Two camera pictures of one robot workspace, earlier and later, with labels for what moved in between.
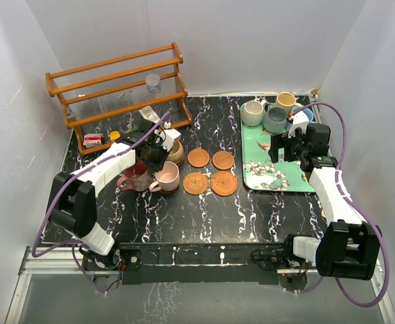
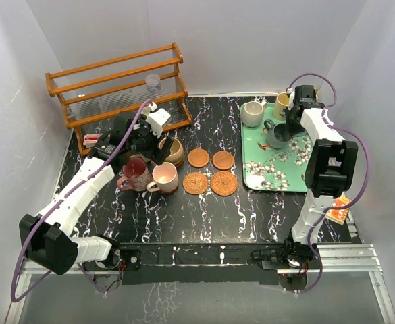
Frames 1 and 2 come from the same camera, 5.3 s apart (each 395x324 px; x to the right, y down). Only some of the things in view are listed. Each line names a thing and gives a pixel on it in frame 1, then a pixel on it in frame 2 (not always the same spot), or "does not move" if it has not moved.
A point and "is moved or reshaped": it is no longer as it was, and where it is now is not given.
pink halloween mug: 136,177 does not move
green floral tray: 260,173 does not move
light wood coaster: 198,157 does not move
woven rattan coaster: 195,183 does not move
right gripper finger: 273,150 → 288,131
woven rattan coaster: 223,183 does not move
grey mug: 275,120 is moved or reshaped
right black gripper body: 298,144 → 293,122
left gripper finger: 152,166 → 148,154
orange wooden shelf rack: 102,100 does not move
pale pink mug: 167,179 does not move
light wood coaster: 223,160 does not move
